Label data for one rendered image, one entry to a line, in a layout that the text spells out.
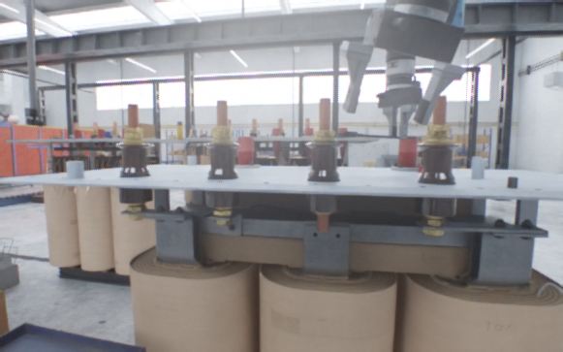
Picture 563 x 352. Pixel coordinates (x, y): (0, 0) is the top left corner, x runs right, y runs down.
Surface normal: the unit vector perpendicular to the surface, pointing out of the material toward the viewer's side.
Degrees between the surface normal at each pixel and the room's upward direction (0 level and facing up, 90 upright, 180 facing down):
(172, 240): 90
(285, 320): 90
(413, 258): 90
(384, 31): 114
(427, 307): 90
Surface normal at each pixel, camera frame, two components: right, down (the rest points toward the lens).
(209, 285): 0.26, 0.09
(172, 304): -0.18, 0.09
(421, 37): 0.10, 0.48
